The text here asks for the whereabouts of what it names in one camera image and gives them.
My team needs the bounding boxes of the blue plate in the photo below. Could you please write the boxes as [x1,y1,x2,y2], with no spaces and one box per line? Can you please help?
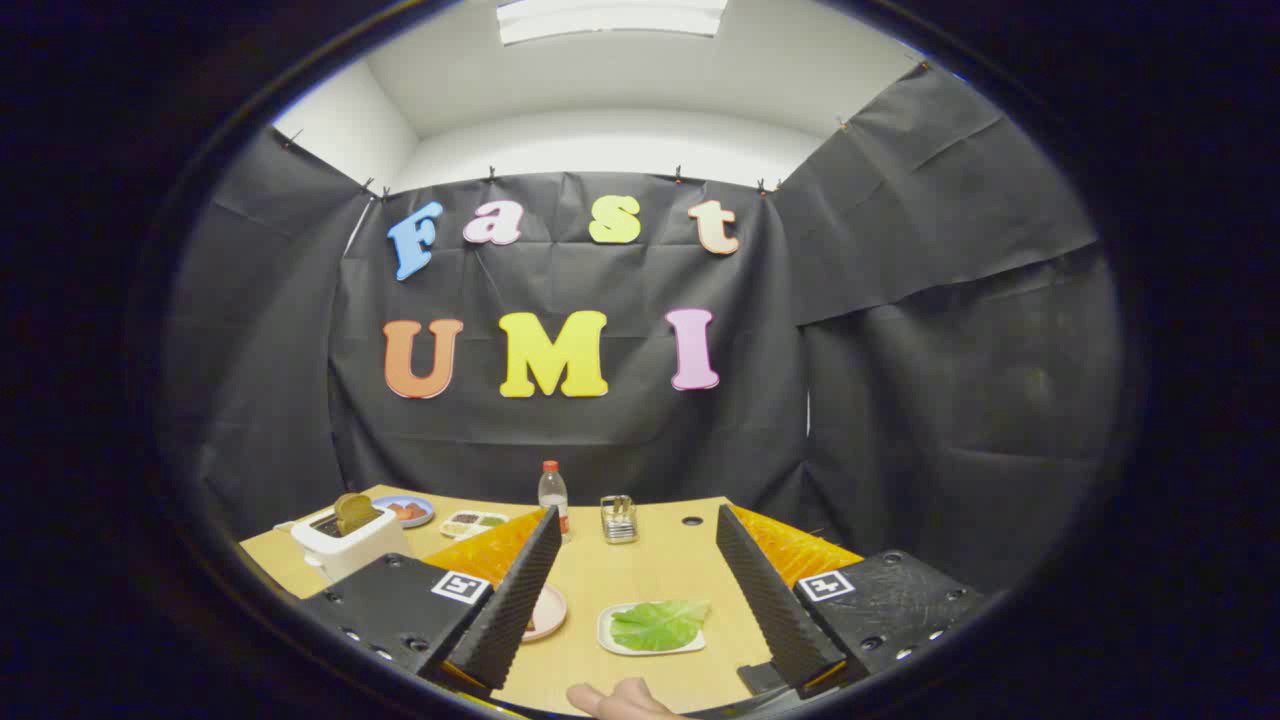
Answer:
[372,495,436,529]

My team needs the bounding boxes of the green lettuce leaf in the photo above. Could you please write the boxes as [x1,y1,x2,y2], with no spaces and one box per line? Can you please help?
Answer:
[610,599,711,652]

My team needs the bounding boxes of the metal wire basket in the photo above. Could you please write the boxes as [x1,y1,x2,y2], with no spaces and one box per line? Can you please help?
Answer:
[600,494,639,545]

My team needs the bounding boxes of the pink plate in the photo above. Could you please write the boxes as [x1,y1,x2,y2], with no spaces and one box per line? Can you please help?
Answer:
[522,585,568,643]

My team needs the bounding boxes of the white divided seed dish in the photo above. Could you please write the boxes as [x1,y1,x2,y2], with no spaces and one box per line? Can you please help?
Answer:
[440,510,511,541]

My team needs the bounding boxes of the clear bottle red cap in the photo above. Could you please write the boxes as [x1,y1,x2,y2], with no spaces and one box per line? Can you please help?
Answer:
[538,460,571,544]

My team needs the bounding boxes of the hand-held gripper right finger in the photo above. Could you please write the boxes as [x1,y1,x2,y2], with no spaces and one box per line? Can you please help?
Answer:
[715,503,986,701]

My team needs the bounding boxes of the white square plate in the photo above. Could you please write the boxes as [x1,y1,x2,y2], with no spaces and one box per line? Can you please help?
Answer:
[597,600,709,657]

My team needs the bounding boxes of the white toaster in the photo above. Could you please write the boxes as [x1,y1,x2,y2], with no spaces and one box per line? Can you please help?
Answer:
[290,505,413,583]

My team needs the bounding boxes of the brown bread slice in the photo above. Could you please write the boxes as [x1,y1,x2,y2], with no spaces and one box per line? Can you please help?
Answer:
[333,492,382,537]

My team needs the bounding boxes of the black backdrop cloth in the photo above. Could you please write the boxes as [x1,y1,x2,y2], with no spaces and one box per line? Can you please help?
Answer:
[160,62,1126,601]

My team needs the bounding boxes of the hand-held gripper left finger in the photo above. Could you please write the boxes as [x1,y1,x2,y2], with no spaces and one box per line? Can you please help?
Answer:
[300,505,563,701]

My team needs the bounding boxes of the ceiling light panel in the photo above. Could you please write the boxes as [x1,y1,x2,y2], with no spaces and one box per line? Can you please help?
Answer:
[497,0,729,46]

